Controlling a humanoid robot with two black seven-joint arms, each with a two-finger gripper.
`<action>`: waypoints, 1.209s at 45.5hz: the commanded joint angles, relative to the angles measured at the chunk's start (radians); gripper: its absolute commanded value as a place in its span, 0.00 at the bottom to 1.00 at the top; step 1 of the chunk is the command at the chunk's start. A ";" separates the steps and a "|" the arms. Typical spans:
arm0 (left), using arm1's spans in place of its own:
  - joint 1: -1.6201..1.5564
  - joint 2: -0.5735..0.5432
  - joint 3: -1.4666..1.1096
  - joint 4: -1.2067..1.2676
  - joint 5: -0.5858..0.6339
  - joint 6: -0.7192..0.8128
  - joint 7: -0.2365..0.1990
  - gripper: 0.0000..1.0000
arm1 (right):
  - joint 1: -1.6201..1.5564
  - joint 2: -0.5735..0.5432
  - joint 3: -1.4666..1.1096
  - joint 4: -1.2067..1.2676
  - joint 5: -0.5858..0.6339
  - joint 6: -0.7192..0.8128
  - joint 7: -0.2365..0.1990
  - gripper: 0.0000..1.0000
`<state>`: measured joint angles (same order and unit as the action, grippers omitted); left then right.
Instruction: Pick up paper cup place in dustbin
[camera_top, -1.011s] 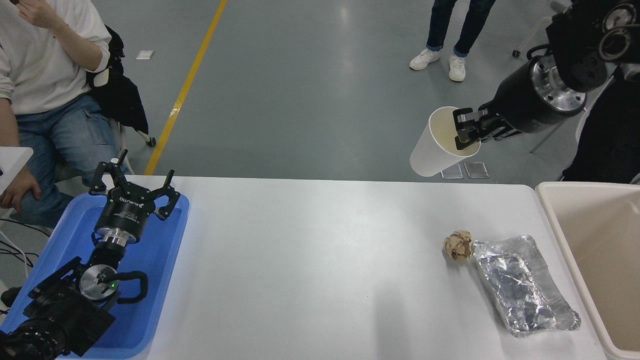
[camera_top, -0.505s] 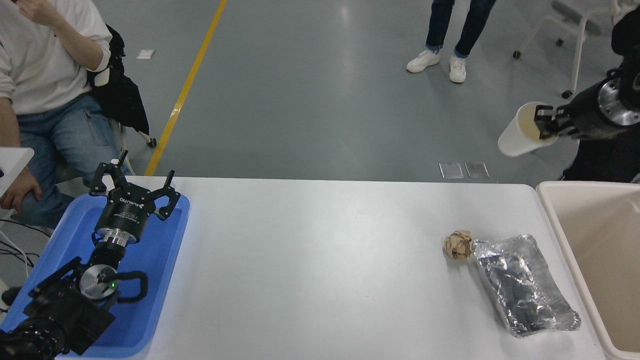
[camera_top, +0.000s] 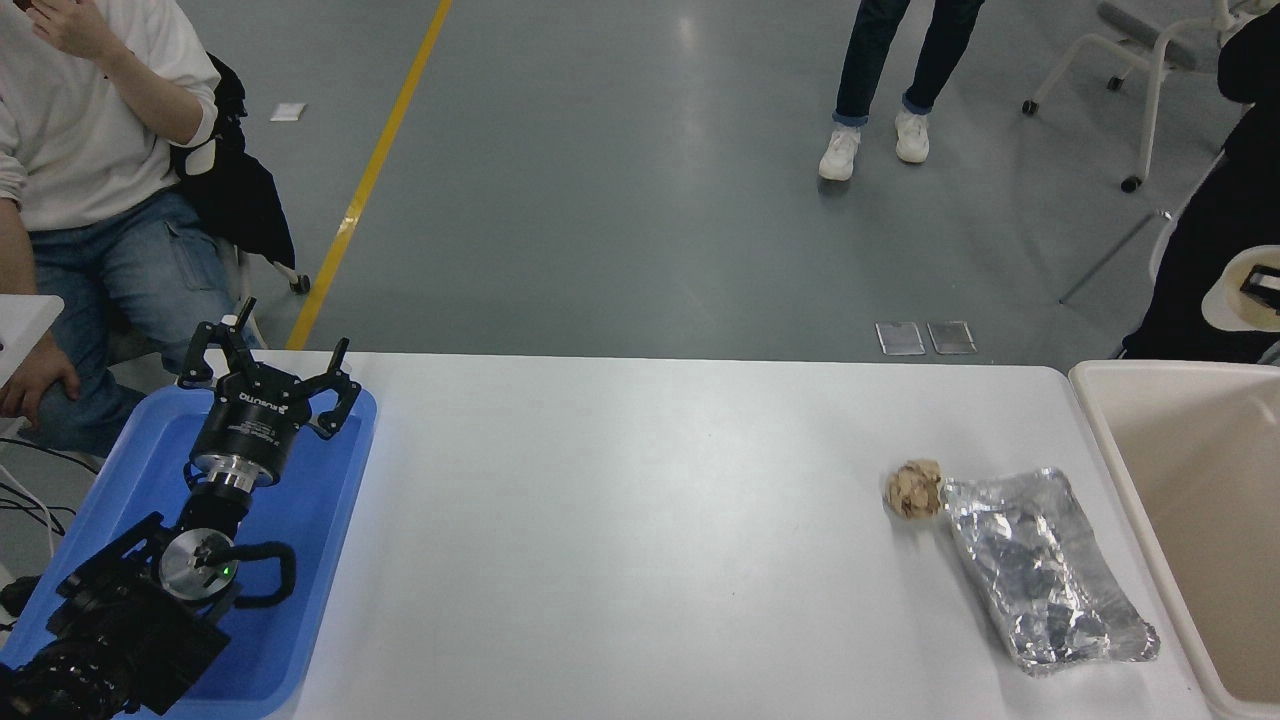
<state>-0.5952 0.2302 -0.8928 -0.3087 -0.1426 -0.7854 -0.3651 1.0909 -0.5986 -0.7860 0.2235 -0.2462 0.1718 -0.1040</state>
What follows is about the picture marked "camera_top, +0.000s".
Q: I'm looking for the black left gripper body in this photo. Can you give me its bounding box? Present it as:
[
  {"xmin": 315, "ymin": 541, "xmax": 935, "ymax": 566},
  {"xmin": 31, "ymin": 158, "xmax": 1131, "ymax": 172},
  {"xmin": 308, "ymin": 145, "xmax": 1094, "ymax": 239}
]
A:
[{"xmin": 191, "ymin": 365, "xmax": 314, "ymax": 471}]

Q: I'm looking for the person's right hand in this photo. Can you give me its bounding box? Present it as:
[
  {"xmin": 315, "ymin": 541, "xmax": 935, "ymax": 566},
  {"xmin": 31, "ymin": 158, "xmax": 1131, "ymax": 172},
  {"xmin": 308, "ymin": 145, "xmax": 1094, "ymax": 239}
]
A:
[{"xmin": 0, "ymin": 335, "xmax": 82, "ymax": 422}]

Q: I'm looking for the person's left hand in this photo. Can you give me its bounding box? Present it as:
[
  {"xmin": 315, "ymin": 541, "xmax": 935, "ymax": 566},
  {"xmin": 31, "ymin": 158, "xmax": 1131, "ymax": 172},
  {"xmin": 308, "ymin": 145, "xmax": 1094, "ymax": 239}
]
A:
[{"xmin": 25, "ymin": 0, "xmax": 114, "ymax": 59}]

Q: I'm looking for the person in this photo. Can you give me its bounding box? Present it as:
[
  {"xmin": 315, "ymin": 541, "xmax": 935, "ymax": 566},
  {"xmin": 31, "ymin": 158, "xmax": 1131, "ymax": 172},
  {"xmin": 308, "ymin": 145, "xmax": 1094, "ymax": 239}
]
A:
[
  {"xmin": 0, "ymin": 0, "xmax": 261, "ymax": 458},
  {"xmin": 1120, "ymin": 0, "xmax": 1280, "ymax": 363},
  {"xmin": 818, "ymin": 0, "xmax": 986, "ymax": 183}
]

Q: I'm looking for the blue plastic tray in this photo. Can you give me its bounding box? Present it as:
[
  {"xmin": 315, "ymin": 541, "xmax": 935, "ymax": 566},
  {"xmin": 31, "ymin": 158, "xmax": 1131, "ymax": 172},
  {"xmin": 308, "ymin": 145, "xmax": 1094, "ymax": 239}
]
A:
[{"xmin": 0, "ymin": 384, "xmax": 379, "ymax": 719}]

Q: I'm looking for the thin grey metal rod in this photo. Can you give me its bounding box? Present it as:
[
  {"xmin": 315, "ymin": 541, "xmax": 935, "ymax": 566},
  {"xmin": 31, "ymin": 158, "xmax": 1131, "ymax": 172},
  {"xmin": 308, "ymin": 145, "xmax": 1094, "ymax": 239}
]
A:
[{"xmin": 1058, "ymin": 208, "xmax": 1173, "ymax": 305}]

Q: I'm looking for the black jacket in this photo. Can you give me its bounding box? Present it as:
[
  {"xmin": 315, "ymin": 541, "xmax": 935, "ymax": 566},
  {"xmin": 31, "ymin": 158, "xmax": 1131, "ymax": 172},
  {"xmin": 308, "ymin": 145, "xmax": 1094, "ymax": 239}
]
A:
[{"xmin": 170, "ymin": 50, "xmax": 297, "ymax": 269}]

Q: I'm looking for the white side table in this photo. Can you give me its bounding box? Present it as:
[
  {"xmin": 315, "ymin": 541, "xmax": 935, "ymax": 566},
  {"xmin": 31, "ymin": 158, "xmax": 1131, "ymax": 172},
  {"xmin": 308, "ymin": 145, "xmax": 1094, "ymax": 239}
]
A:
[{"xmin": 0, "ymin": 294, "xmax": 66, "ymax": 387}]

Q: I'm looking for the white office chair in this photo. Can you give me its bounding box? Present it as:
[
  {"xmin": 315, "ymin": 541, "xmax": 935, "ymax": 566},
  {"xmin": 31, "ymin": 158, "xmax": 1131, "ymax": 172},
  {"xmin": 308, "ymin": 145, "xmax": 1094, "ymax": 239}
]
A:
[{"xmin": 106, "ymin": 135, "xmax": 312, "ymax": 367}]

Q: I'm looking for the white rolling chair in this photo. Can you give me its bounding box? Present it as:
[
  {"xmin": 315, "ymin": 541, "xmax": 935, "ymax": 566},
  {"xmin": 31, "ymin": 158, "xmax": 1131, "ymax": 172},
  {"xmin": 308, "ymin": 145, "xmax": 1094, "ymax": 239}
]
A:
[{"xmin": 1022, "ymin": 0, "xmax": 1256, "ymax": 194}]

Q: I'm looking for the large pale bin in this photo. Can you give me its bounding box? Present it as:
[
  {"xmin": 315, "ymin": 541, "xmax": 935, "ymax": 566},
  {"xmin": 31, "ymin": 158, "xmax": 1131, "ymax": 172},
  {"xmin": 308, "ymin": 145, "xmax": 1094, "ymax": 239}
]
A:
[{"xmin": 1068, "ymin": 360, "xmax": 1280, "ymax": 720}]

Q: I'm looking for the crumpled tan paper ball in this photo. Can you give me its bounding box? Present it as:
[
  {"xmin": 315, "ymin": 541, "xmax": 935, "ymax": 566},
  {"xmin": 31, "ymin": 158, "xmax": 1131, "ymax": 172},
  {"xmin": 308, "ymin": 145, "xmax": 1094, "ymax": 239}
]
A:
[{"xmin": 884, "ymin": 459, "xmax": 944, "ymax": 521}]

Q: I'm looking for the black floor cable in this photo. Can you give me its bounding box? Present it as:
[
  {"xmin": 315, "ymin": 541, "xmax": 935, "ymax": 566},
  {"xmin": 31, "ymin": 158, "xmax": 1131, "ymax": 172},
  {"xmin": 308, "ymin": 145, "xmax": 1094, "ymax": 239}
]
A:
[{"xmin": 0, "ymin": 436, "xmax": 105, "ymax": 475}]

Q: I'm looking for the white floor cable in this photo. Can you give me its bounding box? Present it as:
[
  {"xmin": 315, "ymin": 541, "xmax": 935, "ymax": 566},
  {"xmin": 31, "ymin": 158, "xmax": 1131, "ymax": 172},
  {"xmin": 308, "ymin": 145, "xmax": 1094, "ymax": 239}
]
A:
[{"xmin": 0, "ymin": 460, "xmax": 61, "ymax": 557}]

